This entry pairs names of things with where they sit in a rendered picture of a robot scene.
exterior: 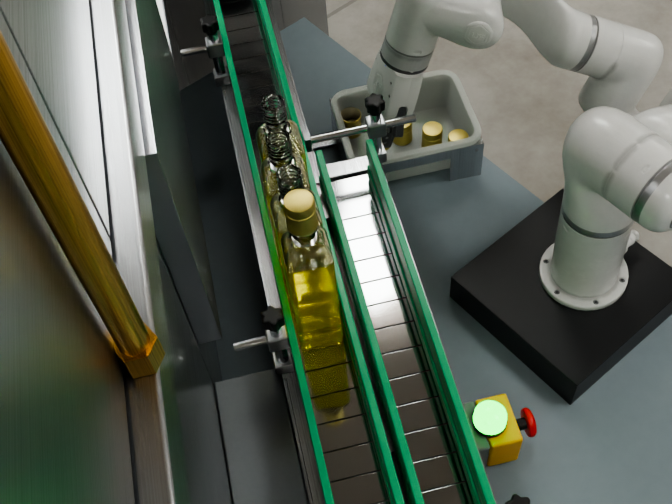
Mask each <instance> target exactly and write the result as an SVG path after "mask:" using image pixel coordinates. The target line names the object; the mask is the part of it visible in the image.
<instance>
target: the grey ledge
mask: <svg viewBox="0 0 672 504"><path fill-rule="evenodd" d="M214 387H215V393H216V399H217V405H218V412H219V418H220V424H221V430H222V437H223V443H224V449H225V455H226V462H227V468H228V474H229V480H230V487H231V493H232V499H233V504H309V502H308V497H307V492H306V487H305V483H304V478H303V473H302V469H301V464H300V459H299V454H298V453H299V450H298V446H297V442H296V438H295V434H294V431H293V426H292V421H291V417H290V412H289V407H288V402H287V398H286V393H285V388H284V384H283V379H282V375H277V374H276V371H275V368H274V369H270V370H265V371H261V372H257V373H252V374H248V375H244V376H240V377H235V378H231V379H227V380H222V381H218V382H215V383H214Z"/></svg>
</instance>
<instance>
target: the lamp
mask: <svg viewBox="0 0 672 504"><path fill-rule="evenodd" d="M472 424H473V427H474V429H475V430H476V432H477V433H479V434H480V435H482V436H484V437H488V438H493V437H497V436H499V435H501V434H502V433H503V432H504V431H505V429H506V426H507V412H506V409H505V408H504V407H503V405H501V404H500V403H499V402H496V401H493V400H486V401H483V402H481V403H479V404H478V405H477V406H476V408H475V410H474V413H473V416H472Z"/></svg>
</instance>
